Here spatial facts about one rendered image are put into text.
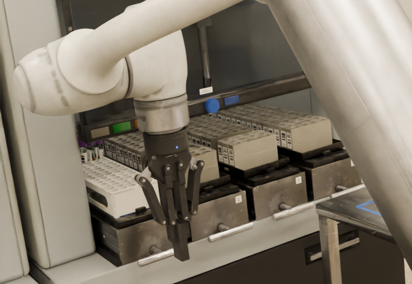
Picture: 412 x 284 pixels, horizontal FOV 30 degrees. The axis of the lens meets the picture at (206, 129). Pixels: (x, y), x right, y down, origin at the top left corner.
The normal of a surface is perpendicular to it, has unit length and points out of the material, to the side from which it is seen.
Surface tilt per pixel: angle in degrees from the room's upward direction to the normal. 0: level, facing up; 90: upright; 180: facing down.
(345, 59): 74
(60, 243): 90
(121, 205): 90
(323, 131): 90
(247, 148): 90
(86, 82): 105
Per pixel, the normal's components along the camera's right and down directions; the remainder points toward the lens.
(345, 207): -0.11, -0.96
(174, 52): 0.72, 0.06
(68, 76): 0.00, 0.12
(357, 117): -0.73, 0.16
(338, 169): 0.51, 0.15
